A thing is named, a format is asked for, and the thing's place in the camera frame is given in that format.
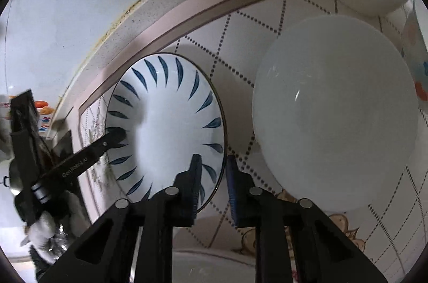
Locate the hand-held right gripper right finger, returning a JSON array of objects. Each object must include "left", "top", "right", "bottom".
[{"left": 226, "top": 154, "right": 390, "bottom": 283}]

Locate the diamond pattern table mat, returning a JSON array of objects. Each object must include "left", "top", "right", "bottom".
[{"left": 78, "top": 0, "right": 428, "bottom": 283}]

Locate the floral print white bowl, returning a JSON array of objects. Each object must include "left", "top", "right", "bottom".
[{"left": 401, "top": 0, "right": 428, "bottom": 123}]

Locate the stainless steel pot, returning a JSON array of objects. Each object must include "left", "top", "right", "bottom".
[{"left": 0, "top": 158, "right": 25, "bottom": 203}]

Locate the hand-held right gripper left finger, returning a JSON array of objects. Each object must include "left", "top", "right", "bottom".
[{"left": 38, "top": 153, "right": 203, "bottom": 283}]

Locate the blue leaf pattern plate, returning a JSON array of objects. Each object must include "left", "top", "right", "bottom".
[{"left": 105, "top": 53, "right": 228, "bottom": 213}]

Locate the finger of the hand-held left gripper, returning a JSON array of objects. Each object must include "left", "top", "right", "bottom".
[{"left": 32, "top": 129, "right": 128, "bottom": 203}]

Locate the colourful wall sticker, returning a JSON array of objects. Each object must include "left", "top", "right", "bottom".
[{"left": 33, "top": 99, "right": 56, "bottom": 133}]

